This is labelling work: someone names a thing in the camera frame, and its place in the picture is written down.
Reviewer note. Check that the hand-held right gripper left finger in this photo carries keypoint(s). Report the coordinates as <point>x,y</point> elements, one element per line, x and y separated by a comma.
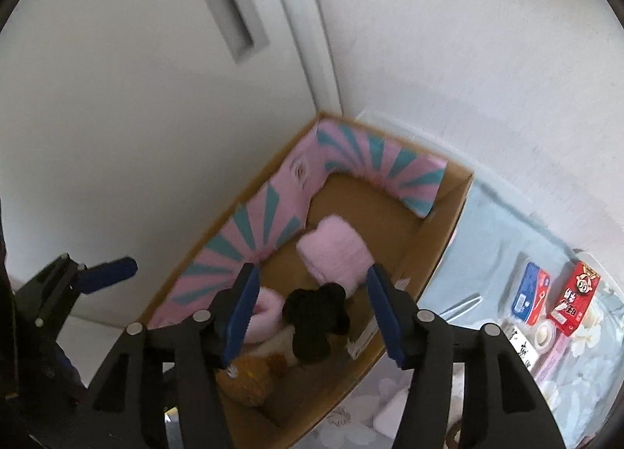
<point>238,317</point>

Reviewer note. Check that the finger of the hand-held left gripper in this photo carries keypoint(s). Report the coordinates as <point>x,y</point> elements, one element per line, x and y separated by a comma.
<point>109,272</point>

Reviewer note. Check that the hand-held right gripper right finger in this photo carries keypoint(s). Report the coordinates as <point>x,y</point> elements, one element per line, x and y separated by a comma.
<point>387,317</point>

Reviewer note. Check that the pink teal printed cardboard box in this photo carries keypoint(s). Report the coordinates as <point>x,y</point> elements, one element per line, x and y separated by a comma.
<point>370,215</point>

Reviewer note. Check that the pink white fluffy scrunchie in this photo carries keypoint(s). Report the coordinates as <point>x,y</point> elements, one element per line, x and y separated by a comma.
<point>267,307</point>

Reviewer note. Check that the brown plush toy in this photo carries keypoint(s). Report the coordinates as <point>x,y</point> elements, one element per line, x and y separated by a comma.
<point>248,376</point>

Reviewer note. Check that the black scrunchie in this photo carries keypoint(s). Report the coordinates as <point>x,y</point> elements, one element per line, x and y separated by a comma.
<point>314,317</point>

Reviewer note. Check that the metal tweezers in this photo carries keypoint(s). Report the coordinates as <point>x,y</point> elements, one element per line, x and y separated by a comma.
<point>463,306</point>

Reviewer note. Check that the pink fluffy cloth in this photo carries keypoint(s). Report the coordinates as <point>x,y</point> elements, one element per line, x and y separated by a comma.
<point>331,249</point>

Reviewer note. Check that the white printed card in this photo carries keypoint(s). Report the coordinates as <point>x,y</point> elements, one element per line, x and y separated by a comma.
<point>521,344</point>

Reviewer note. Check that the floral tablecloth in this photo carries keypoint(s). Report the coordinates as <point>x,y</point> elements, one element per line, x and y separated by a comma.
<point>497,234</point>

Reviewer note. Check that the blue red packet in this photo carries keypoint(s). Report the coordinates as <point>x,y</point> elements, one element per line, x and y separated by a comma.
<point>530,290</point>

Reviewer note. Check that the white tape roll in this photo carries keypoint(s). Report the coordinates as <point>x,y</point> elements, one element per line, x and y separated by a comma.
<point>538,334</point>

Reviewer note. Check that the white door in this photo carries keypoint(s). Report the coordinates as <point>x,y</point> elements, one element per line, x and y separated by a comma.
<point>122,113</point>

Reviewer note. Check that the pink packet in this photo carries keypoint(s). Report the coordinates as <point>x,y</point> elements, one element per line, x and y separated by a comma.
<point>555,356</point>

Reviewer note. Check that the red snack packet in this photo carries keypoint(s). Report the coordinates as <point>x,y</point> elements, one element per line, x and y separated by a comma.
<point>575,298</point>

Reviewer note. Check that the white door frame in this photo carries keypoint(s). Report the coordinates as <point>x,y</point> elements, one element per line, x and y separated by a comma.
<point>312,39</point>

